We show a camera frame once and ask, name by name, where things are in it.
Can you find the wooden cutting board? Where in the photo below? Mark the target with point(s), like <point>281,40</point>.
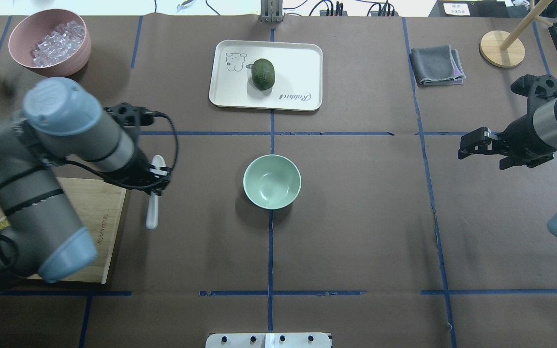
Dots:
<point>99,206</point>

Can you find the white plastic spoon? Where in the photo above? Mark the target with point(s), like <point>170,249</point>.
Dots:
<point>153,203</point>

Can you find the light green bowl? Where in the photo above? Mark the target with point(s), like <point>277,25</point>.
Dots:
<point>272,182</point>

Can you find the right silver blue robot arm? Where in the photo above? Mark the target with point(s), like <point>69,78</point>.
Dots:
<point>544,120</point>

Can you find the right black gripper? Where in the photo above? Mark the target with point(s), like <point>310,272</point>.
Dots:
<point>519,134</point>

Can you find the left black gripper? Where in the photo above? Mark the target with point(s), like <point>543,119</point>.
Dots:
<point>139,169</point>

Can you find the pink bowl with ice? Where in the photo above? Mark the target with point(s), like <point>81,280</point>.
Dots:
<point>51,43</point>

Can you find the beige tray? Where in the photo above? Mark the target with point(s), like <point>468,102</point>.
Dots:
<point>299,76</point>

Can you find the folded grey cloth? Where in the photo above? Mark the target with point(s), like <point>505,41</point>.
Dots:
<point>437,66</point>

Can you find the wooden mug tree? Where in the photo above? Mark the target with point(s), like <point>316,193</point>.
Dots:
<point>504,49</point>

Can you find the black box with label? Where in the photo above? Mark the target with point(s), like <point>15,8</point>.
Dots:
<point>469,8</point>

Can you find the green lime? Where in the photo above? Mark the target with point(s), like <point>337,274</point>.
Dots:
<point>263,74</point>

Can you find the aluminium frame post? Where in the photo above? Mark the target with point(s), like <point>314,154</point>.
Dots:
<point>271,11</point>

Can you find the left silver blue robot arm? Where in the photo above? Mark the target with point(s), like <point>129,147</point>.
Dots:
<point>59,119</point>

